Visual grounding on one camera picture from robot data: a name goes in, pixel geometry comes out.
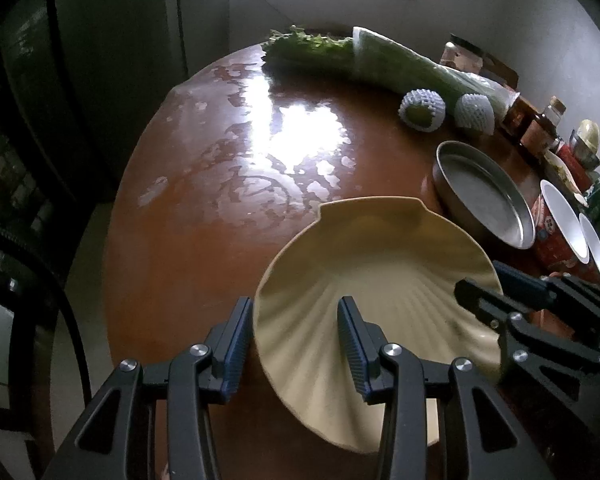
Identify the round metal pan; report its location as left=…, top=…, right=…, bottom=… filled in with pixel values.
left=432, top=140, right=535, bottom=250

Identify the wrapped napa cabbage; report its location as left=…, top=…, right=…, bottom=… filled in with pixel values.
left=352, top=26, right=519, bottom=120

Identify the yellow shell-shaped plate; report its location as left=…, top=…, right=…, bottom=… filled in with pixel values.
left=253, top=197, right=501, bottom=454

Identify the red package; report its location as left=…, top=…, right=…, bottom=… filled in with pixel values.
left=555, top=141, right=592, bottom=193

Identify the fruit in white foam net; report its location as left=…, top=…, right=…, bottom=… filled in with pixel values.
left=399, top=89, right=446, bottom=132

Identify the green leafy lettuce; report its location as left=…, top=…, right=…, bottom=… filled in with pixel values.
left=262, top=26, right=355, bottom=73

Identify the yellow-lid metal container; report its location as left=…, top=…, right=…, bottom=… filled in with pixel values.
left=569, top=119, right=600, bottom=170

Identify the wooden chair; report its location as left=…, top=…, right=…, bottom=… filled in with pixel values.
left=480, top=52, right=519, bottom=90

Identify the brown sauce bottle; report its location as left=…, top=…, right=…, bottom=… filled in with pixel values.
left=520, top=96, right=566, bottom=158

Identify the red paper noodle bowl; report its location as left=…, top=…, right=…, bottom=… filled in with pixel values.
left=531, top=180, right=590, bottom=269

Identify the orange sauce jar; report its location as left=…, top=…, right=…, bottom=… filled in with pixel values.
left=501, top=93, right=538, bottom=140

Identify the dark refrigerator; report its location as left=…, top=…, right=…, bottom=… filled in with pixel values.
left=0, top=0, right=180, bottom=166

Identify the dish with food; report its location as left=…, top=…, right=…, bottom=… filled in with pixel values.
left=542, top=150, right=588, bottom=208

